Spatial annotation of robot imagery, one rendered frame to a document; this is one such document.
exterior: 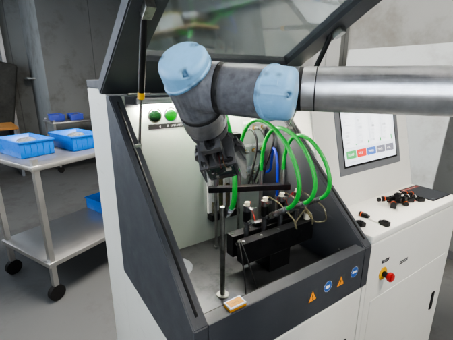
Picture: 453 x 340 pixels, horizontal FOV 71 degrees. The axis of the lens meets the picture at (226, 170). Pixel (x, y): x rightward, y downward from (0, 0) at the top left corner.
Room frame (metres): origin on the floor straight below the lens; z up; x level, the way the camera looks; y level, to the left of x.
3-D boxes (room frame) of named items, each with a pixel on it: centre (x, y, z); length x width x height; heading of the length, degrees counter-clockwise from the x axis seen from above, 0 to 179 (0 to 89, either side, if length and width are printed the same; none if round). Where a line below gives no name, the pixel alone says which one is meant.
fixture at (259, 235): (1.06, -0.17, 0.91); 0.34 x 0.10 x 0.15; 124
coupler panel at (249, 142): (1.35, -0.12, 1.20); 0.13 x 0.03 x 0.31; 124
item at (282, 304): (0.80, -0.20, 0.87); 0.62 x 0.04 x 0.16; 124
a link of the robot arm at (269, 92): (0.48, -0.05, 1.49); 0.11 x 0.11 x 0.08; 71
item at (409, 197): (1.28, -0.76, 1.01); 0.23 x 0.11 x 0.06; 124
